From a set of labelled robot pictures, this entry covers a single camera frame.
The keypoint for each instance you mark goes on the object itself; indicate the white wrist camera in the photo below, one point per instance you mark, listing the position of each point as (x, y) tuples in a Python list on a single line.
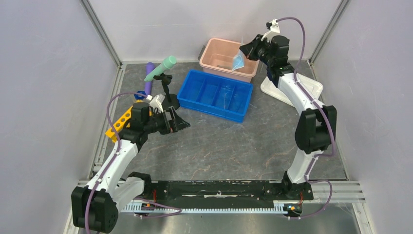
[(273, 30), (155, 102)]

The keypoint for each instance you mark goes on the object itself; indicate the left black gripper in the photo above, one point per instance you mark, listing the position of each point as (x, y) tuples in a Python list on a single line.
[(176, 124)]

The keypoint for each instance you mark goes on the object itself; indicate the blue funnel with stem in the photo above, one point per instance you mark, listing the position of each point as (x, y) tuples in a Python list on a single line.
[(140, 95)]

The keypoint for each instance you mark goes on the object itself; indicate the blue face mask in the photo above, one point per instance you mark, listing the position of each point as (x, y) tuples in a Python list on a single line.
[(238, 61)]

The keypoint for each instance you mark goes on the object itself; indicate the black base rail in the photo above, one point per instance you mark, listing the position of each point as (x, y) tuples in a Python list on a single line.
[(221, 194)]

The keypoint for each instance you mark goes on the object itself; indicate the pink plastic bin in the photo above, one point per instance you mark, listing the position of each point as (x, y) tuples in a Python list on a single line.
[(217, 59)]

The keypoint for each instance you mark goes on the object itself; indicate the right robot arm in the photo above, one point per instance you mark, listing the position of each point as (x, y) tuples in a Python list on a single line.
[(316, 127)]

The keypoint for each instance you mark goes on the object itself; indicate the white plastic lid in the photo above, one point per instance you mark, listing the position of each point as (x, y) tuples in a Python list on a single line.
[(298, 91)]

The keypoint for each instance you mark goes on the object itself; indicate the green foam cylinder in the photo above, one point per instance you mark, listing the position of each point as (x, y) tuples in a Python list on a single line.
[(165, 65)]

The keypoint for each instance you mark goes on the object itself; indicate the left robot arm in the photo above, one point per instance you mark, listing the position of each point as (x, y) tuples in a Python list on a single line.
[(96, 206)]

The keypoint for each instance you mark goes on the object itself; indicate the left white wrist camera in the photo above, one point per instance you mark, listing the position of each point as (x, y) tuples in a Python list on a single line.
[(155, 102)]

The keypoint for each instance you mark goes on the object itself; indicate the blue divided plastic tray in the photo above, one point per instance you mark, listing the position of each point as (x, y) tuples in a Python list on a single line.
[(215, 95)]

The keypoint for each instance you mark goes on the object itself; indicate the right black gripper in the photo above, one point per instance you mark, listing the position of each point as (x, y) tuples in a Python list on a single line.
[(249, 49)]

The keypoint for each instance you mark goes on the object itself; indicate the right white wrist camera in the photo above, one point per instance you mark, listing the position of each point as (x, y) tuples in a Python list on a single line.
[(273, 30)]

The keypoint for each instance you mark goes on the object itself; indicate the yellow test tube rack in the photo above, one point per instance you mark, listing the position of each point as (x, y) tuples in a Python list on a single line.
[(118, 125)]

